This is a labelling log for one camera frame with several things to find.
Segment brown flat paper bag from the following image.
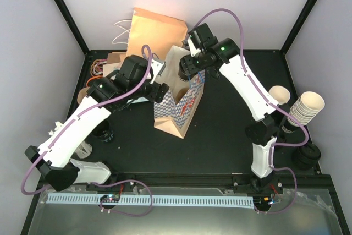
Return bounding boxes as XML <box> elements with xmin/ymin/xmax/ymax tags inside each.
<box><xmin>107</xmin><ymin>52</ymin><xmax>127</xmax><ymax>64</ymax></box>

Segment orange bag handle cord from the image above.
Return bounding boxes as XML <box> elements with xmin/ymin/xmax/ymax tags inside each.
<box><xmin>86</xmin><ymin>76</ymin><xmax>104</xmax><ymax>86</ymax></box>

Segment light blue cable duct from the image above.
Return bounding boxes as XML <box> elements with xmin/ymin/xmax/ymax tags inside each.
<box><xmin>46</xmin><ymin>193</ymin><xmax>254</xmax><ymax>209</ymax></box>

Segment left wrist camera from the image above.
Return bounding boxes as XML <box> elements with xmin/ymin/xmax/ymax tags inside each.
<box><xmin>149</xmin><ymin>59</ymin><xmax>166</xmax><ymax>84</ymax></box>

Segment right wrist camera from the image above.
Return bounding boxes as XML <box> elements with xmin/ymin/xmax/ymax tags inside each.
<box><xmin>183</xmin><ymin>35</ymin><xmax>201</xmax><ymax>57</ymax></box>

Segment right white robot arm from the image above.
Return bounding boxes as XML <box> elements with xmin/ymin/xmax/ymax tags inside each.
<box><xmin>178</xmin><ymin>8</ymin><xmax>309</xmax><ymax>193</ymax></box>

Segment orange paper bag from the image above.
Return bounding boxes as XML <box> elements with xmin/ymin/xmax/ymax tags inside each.
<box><xmin>126</xmin><ymin>8</ymin><xmax>188</xmax><ymax>61</ymax></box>

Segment brown pulp cup carrier stack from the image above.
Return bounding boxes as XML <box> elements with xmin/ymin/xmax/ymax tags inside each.
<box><xmin>77</xmin><ymin>87</ymin><xmax>89</xmax><ymax>105</ymax></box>

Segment beige kraft paper bag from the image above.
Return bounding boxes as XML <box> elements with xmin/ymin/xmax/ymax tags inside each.
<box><xmin>103</xmin><ymin>59</ymin><xmax>122</xmax><ymax>77</ymax></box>

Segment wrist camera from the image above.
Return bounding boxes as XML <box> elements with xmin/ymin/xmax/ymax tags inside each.
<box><xmin>149</xmin><ymin>59</ymin><xmax>166</xmax><ymax>84</ymax></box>
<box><xmin>183</xmin><ymin>35</ymin><xmax>201</xmax><ymax>57</ymax></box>

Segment single white paper cup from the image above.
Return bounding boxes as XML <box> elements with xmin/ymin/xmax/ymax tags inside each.
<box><xmin>178</xmin><ymin>67</ymin><xmax>190</xmax><ymax>81</ymax></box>

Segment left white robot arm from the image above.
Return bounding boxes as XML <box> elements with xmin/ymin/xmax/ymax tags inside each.
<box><xmin>20</xmin><ymin>45</ymin><xmax>169</xmax><ymax>195</ymax></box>

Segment blue checkered paper bag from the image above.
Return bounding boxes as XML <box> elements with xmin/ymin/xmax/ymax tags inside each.
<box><xmin>153</xmin><ymin>46</ymin><xmax>205</xmax><ymax>139</ymax></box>

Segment short stack paper cups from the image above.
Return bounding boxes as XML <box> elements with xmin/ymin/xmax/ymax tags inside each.
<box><xmin>269</xmin><ymin>85</ymin><xmax>291</xmax><ymax>105</ymax></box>

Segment tall stack paper cups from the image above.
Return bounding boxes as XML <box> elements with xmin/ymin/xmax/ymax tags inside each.
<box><xmin>281</xmin><ymin>91</ymin><xmax>325</xmax><ymax>134</ymax></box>

